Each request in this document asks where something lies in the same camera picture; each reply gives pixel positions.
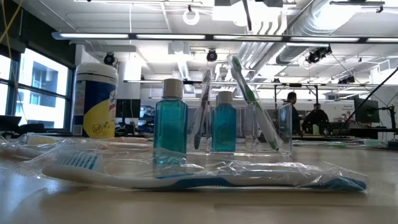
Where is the purple white toothbrush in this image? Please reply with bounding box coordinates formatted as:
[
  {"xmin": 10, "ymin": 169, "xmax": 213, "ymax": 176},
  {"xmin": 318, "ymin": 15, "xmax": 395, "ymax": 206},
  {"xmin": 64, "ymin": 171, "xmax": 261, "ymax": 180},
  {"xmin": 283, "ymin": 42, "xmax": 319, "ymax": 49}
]
[{"xmin": 193, "ymin": 68, "xmax": 213, "ymax": 151}]

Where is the blue white toothbrush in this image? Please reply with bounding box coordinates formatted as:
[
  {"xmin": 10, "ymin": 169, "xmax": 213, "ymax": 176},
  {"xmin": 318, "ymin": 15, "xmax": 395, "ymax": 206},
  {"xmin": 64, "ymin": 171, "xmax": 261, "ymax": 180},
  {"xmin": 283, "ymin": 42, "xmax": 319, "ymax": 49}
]
[{"xmin": 29, "ymin": 151, "xmax": 368, "ymax": 192}]

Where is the orange white toothbrush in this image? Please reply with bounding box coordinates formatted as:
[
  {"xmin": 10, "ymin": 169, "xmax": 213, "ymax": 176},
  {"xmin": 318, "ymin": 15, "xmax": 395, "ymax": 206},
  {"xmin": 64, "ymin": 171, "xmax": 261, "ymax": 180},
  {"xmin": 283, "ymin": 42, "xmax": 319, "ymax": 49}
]
[
  {"xmin": 26, "ymin": 133, "xmax": 154, "ymax": 150},
  {"xmin": 0, "ymin": 141, "xmax": 47, "ymax": 161}
]

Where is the black ceiling spotlight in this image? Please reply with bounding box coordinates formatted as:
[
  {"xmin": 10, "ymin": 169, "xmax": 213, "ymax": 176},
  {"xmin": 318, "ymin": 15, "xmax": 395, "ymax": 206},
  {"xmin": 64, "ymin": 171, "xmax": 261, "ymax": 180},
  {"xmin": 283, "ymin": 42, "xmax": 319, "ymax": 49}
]
[
  {"xmin": 103, "ymin": 52, "xmax": 116, "ymax": 66},
  {"xmin": 206, "ymin": 49, "xmax": 219, "ymax": 63}
]

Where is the dark background screen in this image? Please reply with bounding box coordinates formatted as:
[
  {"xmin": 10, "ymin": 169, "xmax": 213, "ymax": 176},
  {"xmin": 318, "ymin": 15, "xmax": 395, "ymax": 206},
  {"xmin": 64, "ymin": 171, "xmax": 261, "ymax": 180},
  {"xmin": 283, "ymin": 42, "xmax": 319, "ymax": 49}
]
[{"xmin": 115, "ymin": 98, "xmax": 142, "ymax": 119}]

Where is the clear acrylic organizer box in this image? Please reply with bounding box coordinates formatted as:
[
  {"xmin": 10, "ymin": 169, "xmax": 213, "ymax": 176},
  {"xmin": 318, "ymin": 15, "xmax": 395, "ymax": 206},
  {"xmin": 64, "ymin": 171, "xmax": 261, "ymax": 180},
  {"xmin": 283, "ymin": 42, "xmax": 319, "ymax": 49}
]
[{"xmin": 185, "ymin": 100, "xmax": 294, "ymax": 157}]

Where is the person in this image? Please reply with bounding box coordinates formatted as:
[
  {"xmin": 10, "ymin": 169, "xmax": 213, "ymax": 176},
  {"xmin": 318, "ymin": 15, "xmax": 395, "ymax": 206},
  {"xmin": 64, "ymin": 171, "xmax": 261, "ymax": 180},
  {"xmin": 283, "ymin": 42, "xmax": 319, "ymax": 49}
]
[
  {"xmin": 285, "ymin": 91, "xmax": 302, "ymax": 135},
  {"xmin": 302, "ymin": 103, "xmax": 330, "ymax": 135}
]

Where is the disinfecting wipes canister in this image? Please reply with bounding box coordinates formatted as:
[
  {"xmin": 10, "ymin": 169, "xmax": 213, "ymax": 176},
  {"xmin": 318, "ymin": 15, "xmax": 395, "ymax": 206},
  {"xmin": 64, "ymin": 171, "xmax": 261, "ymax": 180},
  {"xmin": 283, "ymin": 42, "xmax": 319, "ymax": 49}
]
[{"xmin": 72, "ymin": 62, "xmax": 119, "ymax": 139}]

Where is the long ceiling light bar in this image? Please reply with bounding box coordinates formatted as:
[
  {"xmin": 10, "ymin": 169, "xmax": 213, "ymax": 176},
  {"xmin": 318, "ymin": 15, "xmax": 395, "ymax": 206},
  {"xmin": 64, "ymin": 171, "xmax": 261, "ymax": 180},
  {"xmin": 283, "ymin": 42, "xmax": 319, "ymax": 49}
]
[{"xmin": 51, "ymin": 32, "xmax": 398, "ymax": 44}]

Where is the black track light cluster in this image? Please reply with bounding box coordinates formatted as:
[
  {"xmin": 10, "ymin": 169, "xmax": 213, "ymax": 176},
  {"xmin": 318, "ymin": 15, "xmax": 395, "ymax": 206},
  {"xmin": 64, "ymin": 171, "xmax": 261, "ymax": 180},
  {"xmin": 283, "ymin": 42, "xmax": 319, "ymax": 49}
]
[{"xmin": 305, "ymin": 45, "xmax": 333, "ymax": 65}]

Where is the large glass window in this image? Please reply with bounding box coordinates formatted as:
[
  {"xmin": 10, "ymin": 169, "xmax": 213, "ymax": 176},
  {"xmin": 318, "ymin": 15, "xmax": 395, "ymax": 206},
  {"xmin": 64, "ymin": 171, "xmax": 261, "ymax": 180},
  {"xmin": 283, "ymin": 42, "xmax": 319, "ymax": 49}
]
[{"xmin": 0, "ymin": 46, "xmax": 76, "ymax": 132}]

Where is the black computer monitor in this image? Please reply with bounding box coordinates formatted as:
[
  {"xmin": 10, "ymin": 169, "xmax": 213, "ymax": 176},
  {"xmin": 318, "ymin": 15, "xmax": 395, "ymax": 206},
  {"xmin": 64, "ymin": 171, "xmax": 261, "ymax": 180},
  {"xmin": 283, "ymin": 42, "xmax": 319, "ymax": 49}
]
[{"xmin": 354, "ymin": 97, "xmax": 381, "ymax": 124}]

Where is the white ceiling ring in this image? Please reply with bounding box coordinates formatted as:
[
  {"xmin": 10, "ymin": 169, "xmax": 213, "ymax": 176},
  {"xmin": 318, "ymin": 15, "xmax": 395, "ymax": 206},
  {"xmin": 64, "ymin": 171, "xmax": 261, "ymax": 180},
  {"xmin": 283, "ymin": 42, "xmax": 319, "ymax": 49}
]
[{"xmin": 182, "ymin": 8, "xmax": 201, "ymax": 26}]

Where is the silver ventilation duct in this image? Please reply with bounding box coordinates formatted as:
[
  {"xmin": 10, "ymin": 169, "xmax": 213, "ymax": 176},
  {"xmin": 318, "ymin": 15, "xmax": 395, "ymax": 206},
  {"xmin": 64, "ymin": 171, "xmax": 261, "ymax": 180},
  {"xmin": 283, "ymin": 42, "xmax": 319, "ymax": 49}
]
[{"xmin": 275, "ymin": 0, "xmax": 343, "ymax": 66}]

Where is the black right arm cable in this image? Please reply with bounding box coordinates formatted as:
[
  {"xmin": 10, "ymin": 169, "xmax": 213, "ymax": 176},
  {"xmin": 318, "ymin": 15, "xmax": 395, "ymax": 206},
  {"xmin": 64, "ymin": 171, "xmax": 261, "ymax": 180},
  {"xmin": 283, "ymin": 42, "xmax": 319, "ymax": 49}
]
[{"xmin": 336, "ymin": 67, "xmax": 398, "ymax": 136}]

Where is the yellow cable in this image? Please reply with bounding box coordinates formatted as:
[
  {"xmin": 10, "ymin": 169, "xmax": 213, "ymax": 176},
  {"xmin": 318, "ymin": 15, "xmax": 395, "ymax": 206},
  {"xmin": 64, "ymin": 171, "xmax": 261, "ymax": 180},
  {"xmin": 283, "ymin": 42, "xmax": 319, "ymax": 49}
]
[{"xmin": 0, "ymin": 0, "xmax": 24, "ymax": 62}]

